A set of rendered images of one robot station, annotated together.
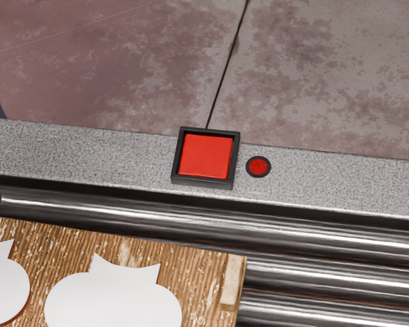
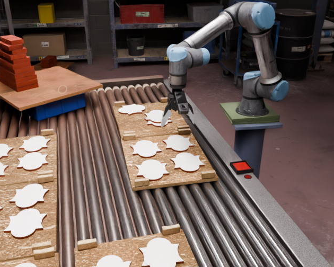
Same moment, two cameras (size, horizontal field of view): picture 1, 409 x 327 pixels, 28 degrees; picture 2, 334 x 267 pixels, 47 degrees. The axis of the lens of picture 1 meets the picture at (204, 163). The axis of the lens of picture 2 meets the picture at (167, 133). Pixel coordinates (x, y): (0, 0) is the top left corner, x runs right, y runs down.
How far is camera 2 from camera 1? 1.17 m
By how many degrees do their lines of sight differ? 53
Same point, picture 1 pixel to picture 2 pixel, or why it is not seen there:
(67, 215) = (207, 154)
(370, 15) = not seen: outside the picture
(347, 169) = (262, 191)
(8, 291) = (181, 148)
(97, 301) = (188, 158)
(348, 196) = (253, 193)
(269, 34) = not seen: outside the picture
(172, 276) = (203, 168)
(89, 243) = (201, 155)
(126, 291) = (193, 161)
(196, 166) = (237, 165)
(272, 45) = not seen: outside the picture
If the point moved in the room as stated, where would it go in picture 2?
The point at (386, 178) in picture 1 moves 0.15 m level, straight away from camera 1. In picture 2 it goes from (266, 198) to (305, 197)
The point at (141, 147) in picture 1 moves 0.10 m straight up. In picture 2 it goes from (235, 158) to (237, 139)
